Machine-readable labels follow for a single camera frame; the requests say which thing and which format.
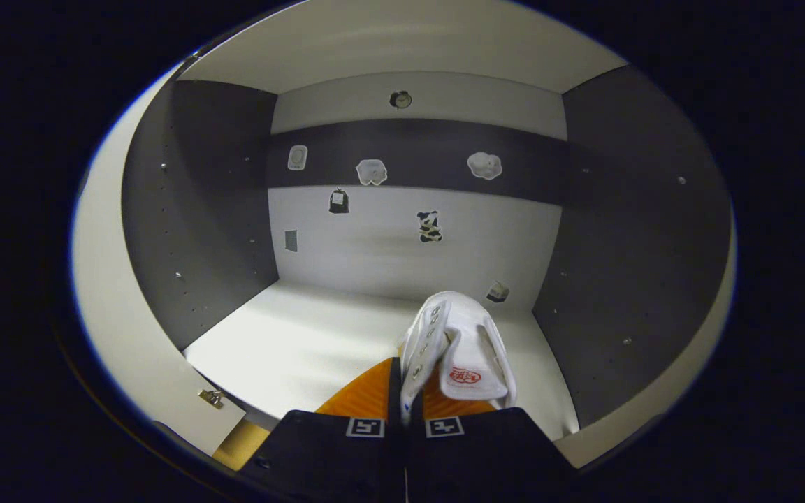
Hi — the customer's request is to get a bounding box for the white shoe cabinet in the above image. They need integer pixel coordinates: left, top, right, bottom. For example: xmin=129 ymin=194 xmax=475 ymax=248
xmin=71 ymin=0 xmax=737 ymax=476

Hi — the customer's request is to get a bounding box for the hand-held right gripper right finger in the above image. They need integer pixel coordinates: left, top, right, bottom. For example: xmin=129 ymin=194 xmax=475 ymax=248
xmin=405 ymin=381 xmax=579 ymax=503

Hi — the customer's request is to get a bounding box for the white canvas shoe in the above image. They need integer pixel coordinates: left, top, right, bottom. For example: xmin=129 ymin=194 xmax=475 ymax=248
xmin=399 ymin=291 xmax=518 ymax=427

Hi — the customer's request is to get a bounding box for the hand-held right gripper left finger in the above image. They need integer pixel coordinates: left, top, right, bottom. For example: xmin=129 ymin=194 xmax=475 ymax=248
xmin=238 ymin=356 xmax=403 ymax=503

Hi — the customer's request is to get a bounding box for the white cabinet shelf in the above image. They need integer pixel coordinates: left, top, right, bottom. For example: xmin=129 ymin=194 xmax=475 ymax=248
xmin=179 ymin=0 xmax=627 ymax=95

